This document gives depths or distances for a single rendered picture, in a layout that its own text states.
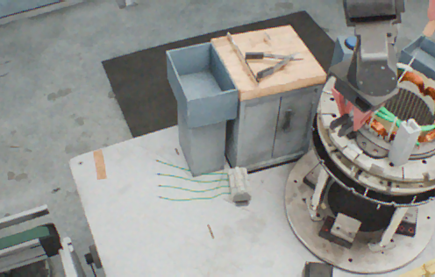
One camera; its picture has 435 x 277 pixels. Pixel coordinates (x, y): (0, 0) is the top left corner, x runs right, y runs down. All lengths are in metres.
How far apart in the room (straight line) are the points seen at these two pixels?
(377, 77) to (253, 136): 0.54
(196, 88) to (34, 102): 1.63
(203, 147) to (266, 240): 0.25
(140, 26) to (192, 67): 1.89
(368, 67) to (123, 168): 0.77
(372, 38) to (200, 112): 0.48
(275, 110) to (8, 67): 2.09
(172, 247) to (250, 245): 0.17
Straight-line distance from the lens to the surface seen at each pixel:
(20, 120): 2.62
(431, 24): 0.89
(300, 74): 1.10
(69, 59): 2.90
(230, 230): 1.16
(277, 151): 1.25
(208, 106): 1.04
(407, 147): 0.90
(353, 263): 1.14
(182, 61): 1.17
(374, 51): 0.67
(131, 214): 1.20
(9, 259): 1.28
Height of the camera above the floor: 1.77
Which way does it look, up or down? 48 degrees down
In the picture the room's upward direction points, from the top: 2 degrees clockwise
